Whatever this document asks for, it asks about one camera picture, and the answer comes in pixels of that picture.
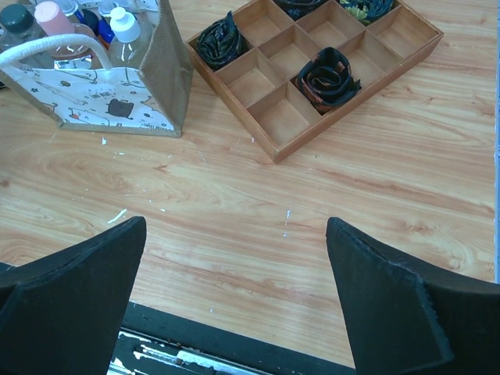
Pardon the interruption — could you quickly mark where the black orange rolled tie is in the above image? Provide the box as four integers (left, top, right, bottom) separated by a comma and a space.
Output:
291, 47, 362, 115

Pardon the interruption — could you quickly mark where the wooden divided tray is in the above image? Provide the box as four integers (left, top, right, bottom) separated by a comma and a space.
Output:
187, 1, 443, 163

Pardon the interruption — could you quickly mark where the printed canvas tote bag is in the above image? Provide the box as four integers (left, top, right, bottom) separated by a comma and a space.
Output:
1, 1, 193, 138

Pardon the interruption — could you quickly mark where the dark blue pump bottle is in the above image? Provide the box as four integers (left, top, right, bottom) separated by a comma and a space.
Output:
57, 0, 99, 37

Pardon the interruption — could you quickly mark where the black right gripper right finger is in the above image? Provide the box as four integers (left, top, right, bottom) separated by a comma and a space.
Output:
326, 217, 499, 374

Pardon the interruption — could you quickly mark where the clear bottle pink cap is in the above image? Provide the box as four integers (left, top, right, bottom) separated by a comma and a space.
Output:
34, 1, 98, 70

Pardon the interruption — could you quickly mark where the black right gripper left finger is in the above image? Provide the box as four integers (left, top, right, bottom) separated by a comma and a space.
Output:
1, 216, 147, 374

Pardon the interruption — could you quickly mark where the dark green rolled tie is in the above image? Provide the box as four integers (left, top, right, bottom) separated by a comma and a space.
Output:
196, 11, 250, 71

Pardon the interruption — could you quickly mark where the clear bottle white cap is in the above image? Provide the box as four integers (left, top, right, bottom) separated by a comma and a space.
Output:
109, 7, 152, 69

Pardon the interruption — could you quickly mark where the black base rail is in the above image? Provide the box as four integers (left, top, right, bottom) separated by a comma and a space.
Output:
108, 302, 355, 374

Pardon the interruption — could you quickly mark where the green yellow rolled tie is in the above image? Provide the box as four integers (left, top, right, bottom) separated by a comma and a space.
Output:
338, 0, 395, 26

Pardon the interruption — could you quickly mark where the clear bottle dark cap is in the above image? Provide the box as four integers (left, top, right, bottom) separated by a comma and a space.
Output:
1, 4, 43, 52

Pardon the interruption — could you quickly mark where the bright blue pump bottle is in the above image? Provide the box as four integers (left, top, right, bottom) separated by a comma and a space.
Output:
98, 0, 116, 48

